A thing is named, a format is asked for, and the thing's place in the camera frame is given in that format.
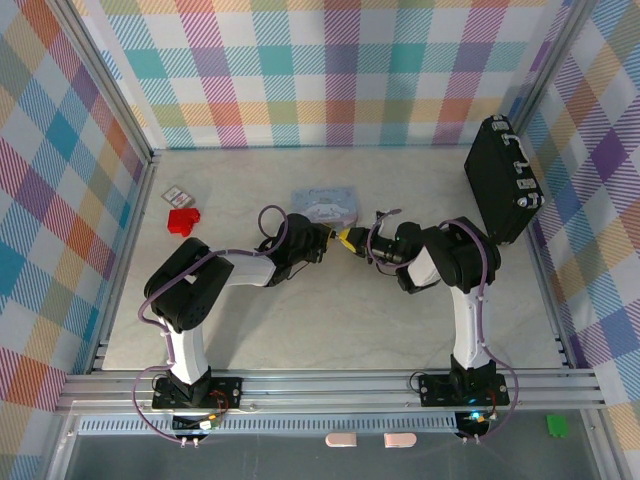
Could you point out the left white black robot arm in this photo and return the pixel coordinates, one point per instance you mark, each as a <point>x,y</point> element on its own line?
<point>200,280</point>

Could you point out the black briefcase silver latches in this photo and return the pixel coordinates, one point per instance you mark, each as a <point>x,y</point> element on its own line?
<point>492,190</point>

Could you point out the aluminium frame post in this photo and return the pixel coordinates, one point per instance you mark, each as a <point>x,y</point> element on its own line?
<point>550,60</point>
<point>100,80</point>

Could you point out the small printed card packet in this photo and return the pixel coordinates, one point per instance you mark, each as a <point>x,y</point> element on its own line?
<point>178,196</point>

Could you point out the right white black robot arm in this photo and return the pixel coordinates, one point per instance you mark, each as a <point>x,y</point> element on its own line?
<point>470,310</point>

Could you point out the light blue printed pouch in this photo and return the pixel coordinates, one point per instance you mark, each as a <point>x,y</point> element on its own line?
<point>325,200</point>

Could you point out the pink rounded pad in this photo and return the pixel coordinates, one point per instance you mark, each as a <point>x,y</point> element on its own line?
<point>400,440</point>
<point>340,440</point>

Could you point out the small controller board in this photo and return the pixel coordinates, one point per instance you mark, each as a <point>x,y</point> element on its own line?
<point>475,419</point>
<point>205,423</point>

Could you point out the horizontal aluminium base rail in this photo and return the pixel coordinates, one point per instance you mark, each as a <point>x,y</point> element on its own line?
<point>325,392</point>

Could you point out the red plastic block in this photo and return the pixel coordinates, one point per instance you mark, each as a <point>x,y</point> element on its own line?
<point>182,221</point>

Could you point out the green plastic block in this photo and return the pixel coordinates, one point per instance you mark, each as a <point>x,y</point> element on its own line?
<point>556,426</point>

